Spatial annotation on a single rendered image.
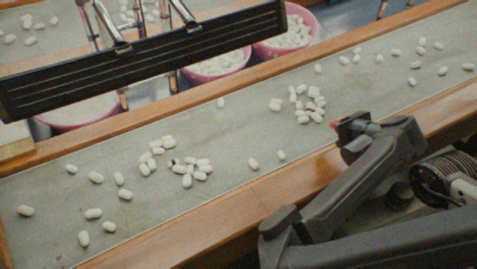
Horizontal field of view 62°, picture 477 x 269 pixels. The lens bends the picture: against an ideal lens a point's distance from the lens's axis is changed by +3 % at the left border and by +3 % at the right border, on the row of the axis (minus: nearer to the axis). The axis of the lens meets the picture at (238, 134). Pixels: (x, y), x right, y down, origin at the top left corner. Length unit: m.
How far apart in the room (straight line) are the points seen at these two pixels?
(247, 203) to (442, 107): 0.68
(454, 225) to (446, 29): 1.25
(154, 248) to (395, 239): 0.57
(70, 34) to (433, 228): 1.26
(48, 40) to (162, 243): 0.83
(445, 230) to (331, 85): 0.87
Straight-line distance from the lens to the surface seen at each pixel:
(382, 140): 0.82
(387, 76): 1.40
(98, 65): 0.81
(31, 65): 1.36
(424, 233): 0.50
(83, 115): 1.22
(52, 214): 1.05
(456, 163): 1.18
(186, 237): 0.93
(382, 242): 0.51
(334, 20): 1.68
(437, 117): 1.30
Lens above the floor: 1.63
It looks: 53 degrees down
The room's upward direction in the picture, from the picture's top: 6 degrees clockwise
